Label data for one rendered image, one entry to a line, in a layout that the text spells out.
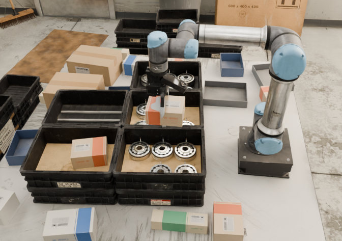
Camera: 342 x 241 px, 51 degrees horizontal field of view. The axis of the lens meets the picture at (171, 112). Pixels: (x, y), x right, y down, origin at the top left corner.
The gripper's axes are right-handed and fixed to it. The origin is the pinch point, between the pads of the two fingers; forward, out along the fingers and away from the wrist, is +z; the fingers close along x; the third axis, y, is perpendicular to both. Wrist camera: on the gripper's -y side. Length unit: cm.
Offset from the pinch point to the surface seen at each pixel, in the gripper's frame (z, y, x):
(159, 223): 35.1, -1.0, 35.5
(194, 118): 26.9, -10.9, -24.6
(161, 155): 23.7, 1.9, 6.3
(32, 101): 71, 119, -84
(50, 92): 23, 73, -35
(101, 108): 27, 41, -28
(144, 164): 26.6, 9.4, 10.2
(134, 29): 72, 66, -211
